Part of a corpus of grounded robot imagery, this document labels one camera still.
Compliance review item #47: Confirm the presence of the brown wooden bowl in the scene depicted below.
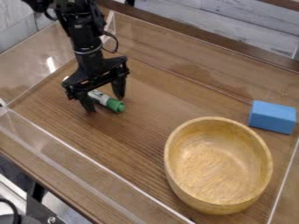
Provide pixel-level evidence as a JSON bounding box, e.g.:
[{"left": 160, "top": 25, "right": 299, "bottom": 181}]
[{"left": 163, "top": 116, "right": 274, "bottom": 215}]

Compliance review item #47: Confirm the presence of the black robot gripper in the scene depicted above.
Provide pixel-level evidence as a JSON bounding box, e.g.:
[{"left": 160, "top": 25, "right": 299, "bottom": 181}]
[{"left": 70, "top": 48, "right": 130, "bottom": 113}]

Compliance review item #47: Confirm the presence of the green and white marker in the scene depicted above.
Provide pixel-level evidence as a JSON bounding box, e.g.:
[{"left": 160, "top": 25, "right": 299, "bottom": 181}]
[{"left": 62, "top": 75, "right": 127, "bottom": 114}]

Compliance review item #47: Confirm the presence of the black metal table leg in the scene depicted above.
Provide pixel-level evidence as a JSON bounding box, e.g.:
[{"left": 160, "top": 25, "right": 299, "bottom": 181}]
[{"left": 31, "top": 182, "right": 46, "bottom": 203}]

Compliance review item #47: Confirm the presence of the black cable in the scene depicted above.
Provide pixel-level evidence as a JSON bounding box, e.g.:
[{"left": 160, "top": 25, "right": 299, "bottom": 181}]
[{"left": 0, "top": 198, "right": 23, "bottom": 224}]

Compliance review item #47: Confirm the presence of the blue foam block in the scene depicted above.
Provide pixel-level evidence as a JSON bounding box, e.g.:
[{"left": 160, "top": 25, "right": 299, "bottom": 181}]
[{"left": 248, "top": 101, "right": 297, "bottom": 135}]

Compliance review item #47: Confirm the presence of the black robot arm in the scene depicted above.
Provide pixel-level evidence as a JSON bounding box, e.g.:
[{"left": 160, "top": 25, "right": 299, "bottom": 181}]
[{"left": 22, "top": 0, "right": 130, "bottom": 112}]

